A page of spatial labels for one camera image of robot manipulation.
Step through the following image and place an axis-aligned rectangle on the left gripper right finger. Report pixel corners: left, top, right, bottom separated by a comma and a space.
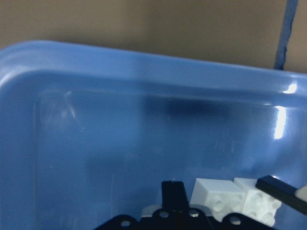
173, 182, 189, 211

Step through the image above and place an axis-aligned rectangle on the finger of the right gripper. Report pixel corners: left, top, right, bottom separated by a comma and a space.
255, 175, 307, 215

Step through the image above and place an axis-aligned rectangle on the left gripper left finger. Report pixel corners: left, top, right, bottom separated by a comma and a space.
161, 181, 173, 210

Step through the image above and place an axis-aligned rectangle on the white block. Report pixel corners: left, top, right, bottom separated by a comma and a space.
190, 178, 246, 222
234, 178, 281, 227

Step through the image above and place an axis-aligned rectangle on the blue plastic tray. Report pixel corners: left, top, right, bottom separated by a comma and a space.
0, 41, 307, 230

